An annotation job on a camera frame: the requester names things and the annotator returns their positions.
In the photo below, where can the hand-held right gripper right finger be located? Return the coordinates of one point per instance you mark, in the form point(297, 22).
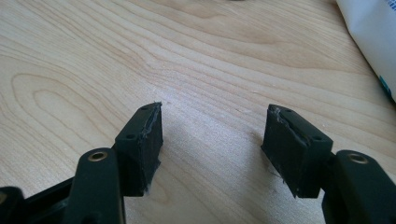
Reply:
point(299, 155)

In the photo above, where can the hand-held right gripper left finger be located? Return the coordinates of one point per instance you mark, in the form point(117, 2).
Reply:
point(140, 155)

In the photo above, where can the white plastic package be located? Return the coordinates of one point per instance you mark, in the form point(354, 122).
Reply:
point(372, 37)

